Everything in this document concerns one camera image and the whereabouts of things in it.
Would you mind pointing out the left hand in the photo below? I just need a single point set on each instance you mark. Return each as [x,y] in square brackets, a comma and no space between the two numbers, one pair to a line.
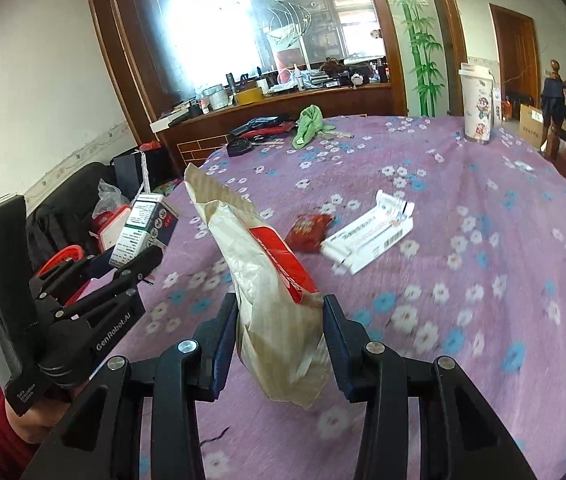
[34,426]

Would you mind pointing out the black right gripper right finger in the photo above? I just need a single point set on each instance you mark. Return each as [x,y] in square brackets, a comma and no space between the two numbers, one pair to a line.
[368,372]

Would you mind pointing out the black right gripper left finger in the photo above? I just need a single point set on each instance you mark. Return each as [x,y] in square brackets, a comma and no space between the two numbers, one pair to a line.
[194,370]

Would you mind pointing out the white medicine box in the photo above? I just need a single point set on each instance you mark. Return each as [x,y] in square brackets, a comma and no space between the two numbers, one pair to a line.
[365,239]

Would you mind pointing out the black car key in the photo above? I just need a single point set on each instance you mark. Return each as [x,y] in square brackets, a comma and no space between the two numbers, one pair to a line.
[238,147]

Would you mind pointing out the wooden door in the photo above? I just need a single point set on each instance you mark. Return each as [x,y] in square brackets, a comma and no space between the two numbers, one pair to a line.
[519,58]

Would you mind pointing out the cardboard box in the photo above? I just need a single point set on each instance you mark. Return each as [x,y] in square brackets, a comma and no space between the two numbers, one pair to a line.
[531,125]

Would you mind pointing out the beige paper bag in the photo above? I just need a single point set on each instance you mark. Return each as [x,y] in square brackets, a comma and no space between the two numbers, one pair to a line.
[279,335]

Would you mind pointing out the green cloth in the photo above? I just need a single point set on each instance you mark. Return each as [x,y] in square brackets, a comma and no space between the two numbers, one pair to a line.
[309,125]

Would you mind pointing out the blue white small carton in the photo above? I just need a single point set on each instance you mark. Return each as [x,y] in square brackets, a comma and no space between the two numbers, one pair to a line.
[151,222]

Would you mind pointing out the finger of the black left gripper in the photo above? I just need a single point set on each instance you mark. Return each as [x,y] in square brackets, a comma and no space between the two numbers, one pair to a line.
[71,275]
[141,267]

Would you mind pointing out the dark red snack packet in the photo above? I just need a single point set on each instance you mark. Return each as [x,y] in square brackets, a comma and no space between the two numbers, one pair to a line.
[308,232]

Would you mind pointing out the red plastic basket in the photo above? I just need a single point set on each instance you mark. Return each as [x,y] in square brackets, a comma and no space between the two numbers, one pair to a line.
[69,253]

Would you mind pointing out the black thread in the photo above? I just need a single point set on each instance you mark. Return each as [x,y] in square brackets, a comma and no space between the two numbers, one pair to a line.
[213,439]

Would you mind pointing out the clear plastic bag on sofa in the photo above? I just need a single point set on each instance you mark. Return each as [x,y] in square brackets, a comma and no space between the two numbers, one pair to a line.
[110,199]

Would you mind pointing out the red white lidded box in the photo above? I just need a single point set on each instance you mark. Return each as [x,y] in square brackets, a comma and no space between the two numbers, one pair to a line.
[106,227]

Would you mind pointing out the wooden counter shelf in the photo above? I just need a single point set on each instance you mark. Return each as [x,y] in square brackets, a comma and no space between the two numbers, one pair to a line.
[196,138]

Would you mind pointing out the black red pouch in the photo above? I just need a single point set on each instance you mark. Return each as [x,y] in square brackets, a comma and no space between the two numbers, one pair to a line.
[263,126]

